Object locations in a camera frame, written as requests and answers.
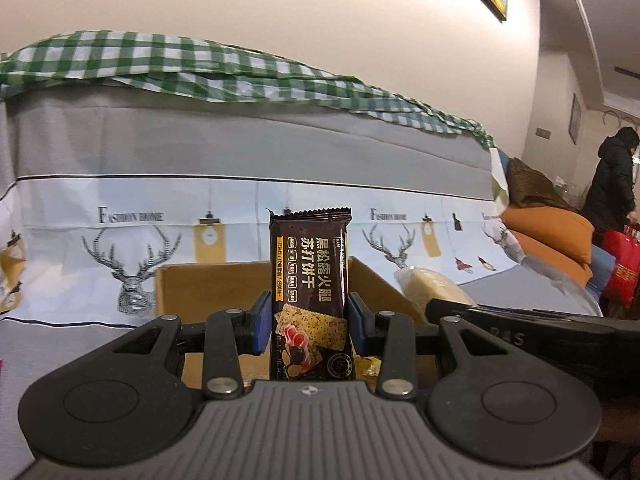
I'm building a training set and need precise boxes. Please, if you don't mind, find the small framed wall picture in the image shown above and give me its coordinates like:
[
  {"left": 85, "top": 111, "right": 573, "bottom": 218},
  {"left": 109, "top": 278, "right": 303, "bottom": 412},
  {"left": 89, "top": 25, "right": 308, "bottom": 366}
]
[{"left": 569, "top": 92, "right": 582, "bottom": 147}]

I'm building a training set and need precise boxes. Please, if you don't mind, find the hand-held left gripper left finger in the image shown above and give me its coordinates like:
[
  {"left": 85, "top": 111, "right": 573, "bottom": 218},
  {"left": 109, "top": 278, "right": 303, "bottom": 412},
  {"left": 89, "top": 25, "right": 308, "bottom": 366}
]
[{"left": 107, "top": 290, "right": 273, "bottom": 401}]

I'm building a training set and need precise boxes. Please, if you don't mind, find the cardboard box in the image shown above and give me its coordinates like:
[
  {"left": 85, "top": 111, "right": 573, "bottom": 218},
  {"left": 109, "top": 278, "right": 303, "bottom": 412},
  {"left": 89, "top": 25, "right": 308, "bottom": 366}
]
[{"left": 154, "top": 256, "right": 441, "bottom": 391}]

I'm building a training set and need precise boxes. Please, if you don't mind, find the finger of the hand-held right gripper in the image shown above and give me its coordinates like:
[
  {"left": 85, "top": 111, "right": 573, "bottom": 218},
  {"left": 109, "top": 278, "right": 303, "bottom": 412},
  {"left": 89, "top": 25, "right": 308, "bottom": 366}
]
[{"left": 425, "top": 298, "right": 483, "bottom": 322}]

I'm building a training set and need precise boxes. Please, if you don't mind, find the brown cloth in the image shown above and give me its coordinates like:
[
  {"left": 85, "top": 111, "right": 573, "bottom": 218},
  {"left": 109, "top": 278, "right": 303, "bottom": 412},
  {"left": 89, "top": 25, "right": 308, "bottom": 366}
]
[{"left": 505, "top": 156, "right": 581, "bottom": 211}]

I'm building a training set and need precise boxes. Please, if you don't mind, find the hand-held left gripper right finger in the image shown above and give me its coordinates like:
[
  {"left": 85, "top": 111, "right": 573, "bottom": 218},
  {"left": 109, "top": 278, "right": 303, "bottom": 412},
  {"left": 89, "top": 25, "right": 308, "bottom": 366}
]
[{"left": 347, "top": 291, "right": 521, "bottom": 401}]

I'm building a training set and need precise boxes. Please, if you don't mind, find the pale rice cracker clear wrapper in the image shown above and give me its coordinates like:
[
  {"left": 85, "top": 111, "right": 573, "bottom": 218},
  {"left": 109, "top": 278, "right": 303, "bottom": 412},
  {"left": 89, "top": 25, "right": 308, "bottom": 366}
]
[{"left": 394, "top": 266, "right": 480, "bottom": 326}]

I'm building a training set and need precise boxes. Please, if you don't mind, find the red shopping bag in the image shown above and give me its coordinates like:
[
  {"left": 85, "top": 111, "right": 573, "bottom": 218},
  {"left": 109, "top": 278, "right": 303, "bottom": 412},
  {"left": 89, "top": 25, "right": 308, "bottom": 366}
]
[{"left": 601, "top": 225, "right": 640, "bottom": 309}]

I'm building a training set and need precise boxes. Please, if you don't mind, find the orange cushion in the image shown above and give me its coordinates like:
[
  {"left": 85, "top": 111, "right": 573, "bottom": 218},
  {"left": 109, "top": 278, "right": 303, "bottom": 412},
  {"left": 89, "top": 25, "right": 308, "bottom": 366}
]
[{"left": 500, "top": 205, "right": 596, "bottom": 288}]

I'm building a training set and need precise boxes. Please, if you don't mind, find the green checkered cloth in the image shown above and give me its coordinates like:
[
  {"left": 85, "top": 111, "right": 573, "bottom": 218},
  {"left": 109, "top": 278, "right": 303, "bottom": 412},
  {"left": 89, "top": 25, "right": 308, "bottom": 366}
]
[{"left": 0, "top": 31, "right": 496, "bottom": 150}]

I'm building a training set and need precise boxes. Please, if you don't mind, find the dark brown cracker packet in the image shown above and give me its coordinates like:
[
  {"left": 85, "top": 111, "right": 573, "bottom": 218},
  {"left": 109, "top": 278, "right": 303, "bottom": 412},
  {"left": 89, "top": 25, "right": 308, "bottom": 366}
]
[{"left": 265, "top": 206, "right": 356, "bottom": 382}]

